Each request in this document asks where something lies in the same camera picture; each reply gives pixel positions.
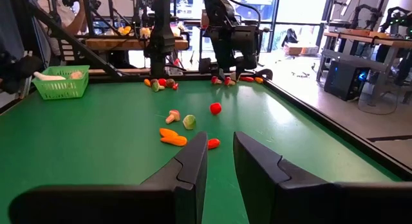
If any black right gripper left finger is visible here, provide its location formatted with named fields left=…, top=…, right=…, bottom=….
left=140, top=131, right=209, bottom=224

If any wooden workbench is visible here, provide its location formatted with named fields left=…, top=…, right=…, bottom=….
left=321, top=28, right=412, bottom=86

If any wooden background table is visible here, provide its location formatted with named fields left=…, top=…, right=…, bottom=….
left=84, top=36, right=190, bottom=51

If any white toy daikon radish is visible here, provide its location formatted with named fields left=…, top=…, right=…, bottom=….
left=33, top=71, right=67, bottom=82

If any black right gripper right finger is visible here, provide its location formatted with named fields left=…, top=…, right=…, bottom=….
left=233, top=131, right=335, bottom=224

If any green plastic basket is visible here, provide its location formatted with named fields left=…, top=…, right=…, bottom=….
left=31, top=64, right=91, bottom=100

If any black computer tower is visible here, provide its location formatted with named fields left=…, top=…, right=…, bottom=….
left=323, top=59, right=371, bottom=102

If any black diagonal support strut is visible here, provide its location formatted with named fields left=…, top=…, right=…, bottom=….
left=27, top=0, right=125, bottom=79

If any black bag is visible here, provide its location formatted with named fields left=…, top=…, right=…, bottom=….
left=281, top=28, right=299, bottom=48

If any cardboard box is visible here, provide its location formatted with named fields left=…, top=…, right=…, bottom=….
left=283, top=43, right=319, bottom=57

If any green-white toy cabbage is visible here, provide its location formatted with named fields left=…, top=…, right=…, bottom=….
left=182, top=114, right=197, bottom=131

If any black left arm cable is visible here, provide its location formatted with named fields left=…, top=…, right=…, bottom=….
left=225, top=0, right=262, bottom=27

